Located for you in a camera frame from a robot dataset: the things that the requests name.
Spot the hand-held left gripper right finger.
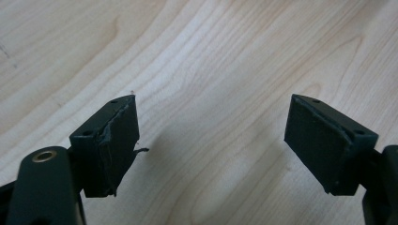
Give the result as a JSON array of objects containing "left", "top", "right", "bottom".
[{"left": 283, "top": 93, "right": 380, "bottom": 197}]

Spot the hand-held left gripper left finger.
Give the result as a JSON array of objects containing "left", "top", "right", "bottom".
[{"left": 69, "top": 94, "right": 150, "bottom": 199}]

